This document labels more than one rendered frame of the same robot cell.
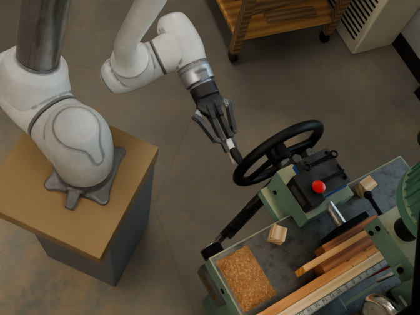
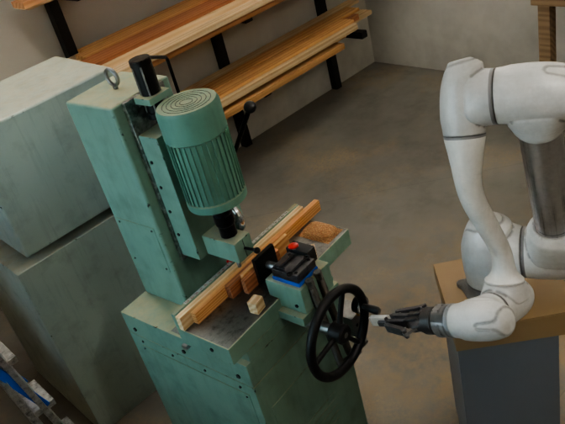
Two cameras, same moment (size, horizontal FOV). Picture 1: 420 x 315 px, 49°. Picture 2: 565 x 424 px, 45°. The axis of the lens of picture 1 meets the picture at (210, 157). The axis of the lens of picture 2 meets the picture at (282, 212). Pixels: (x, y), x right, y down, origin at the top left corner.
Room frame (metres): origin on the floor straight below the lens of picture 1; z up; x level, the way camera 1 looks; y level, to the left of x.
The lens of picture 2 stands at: (2.15, -0.17, 2.15)
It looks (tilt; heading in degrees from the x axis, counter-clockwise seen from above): 31 degrees down; 183
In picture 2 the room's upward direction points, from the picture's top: 15 degrees counter-clockwise
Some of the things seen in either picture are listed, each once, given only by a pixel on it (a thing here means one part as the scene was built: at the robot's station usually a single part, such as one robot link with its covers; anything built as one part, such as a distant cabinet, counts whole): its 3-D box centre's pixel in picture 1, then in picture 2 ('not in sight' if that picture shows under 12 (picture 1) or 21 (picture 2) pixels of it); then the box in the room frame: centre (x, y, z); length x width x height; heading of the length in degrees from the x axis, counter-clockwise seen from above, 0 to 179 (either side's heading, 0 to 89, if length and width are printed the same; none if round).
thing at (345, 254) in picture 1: (357, 247); (252, 269); (0.43, -0.39, 0.92); 0.23 x 0.02 x 0.04; 136
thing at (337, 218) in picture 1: (336, 217); (273, 266); (0.48, -0.32, 0.95); 0.09 x 0.07 x 0.09; 136
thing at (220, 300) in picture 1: (219, 281); (345, 315); (0.35, -0.14, 0.58); 0.12 x 0.08 x 0.08; 46
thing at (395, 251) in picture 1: (399, 245); (229, 244); (0.42, -0.44, 1.03); 0.14 x 0.07 x 0.09; 46
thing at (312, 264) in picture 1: (337, 249); (266, 261); (0.41, -0.34, 0.93); 0.22 x 0.01 x 0.06; 136
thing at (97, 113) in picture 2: not in sight; (155, 193); (0.24, -0.64, 1.16); 0.22 x 0.22 x 0.72; 46
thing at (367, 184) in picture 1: (365, 186); (256, 304); (0.60, -0.39, 0.92); 0.04 x 0.03 x 0.04; 144
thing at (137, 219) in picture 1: (95, 214); (500, 375); (0.50, 0.32, 0.30); 0.30 x 0.30 x 0.60; 84
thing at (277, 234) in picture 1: (277, 234); not in sight; (0.40, -0.20, 0.92); 0.03 x 0.03 x 0.03; 89
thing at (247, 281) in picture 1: (247, 276); (319, 229); (0.29, -0.16, 0.91); 0.12 x 0.09 x 0.03; 46
